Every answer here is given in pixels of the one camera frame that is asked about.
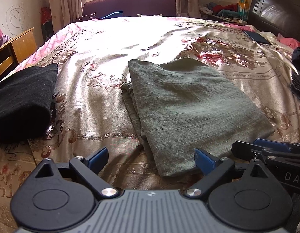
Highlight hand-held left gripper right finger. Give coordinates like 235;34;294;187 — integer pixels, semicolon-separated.
184;148;279;199

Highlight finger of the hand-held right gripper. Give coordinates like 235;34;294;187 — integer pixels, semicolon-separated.
232;140;270;163
253;138;300;153

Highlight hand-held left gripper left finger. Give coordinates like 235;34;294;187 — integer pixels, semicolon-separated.
34;147;119;201

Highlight grey-green pants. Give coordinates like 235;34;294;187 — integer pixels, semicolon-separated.
120;58;276;177

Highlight black folded pants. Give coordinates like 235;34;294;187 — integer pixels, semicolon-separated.
290;70;300;103
0;63;58;143

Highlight floral satin bedspread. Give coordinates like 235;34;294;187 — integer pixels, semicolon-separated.
0;17;300;224

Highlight black clothing pile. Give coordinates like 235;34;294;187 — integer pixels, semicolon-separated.
292;46;300;74

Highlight dark notebook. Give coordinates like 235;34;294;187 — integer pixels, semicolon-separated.
243;30;272;45

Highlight dark wooden headboard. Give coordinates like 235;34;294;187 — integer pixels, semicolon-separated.
247;0;300;44

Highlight wooden side cabinet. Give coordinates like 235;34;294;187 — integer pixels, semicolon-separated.
0;27;37;80

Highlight teal cloth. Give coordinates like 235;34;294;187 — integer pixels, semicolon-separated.
217;10;240;18

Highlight yellow box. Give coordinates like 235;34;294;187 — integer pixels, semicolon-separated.
238;0;250;20

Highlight red cloth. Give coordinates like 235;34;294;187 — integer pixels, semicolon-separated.
213;3;238;12

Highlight blue item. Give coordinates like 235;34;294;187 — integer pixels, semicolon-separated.
101;11;124;19

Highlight pink purple cloth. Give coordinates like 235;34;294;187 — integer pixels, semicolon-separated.
0;24;10;49

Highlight purple sofa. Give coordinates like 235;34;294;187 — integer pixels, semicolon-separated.
82;0;177;18

